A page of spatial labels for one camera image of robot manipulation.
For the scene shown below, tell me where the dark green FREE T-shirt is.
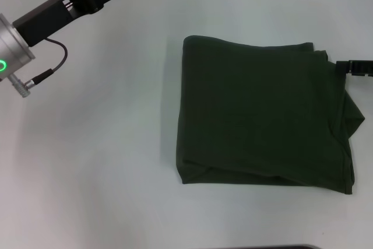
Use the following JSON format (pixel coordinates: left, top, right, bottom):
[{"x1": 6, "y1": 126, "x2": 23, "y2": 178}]
[{"x1": 176, "y1": 35, "x2": 367, "y2": 196}]

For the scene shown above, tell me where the left arm connector cable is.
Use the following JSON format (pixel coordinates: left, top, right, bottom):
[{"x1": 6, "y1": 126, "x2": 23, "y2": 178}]
[{"x1": 8, "y1": 38, "x2": 69, "y2": 99}]

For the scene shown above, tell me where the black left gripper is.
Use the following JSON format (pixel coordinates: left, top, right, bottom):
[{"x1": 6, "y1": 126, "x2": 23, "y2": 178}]
[{"x1": 12, "y1": 0, "x2": 147, "y2": 48}]

